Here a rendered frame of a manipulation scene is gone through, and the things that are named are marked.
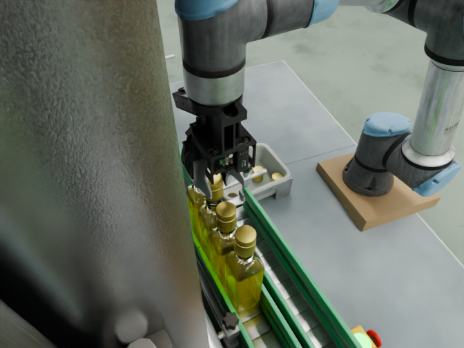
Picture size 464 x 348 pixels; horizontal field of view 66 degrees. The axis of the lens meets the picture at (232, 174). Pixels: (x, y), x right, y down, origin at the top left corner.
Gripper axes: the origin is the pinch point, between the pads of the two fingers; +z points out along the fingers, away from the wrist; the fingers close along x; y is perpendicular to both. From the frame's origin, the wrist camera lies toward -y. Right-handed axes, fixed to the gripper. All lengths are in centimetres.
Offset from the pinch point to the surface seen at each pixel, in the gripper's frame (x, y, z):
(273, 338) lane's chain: 1.9, 20.4, 29.0
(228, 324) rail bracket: -6.7, 17.6, 16.0
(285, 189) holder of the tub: 32, -16, 38
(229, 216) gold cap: -0.8, 7.2, 0.8
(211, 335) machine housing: -14.1, 29.1, -22.3
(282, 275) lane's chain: 11.3, 9.9, 28.9
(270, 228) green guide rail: 12.6, 1.9, 21.4
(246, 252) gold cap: -0.8, 12.9, 3.6
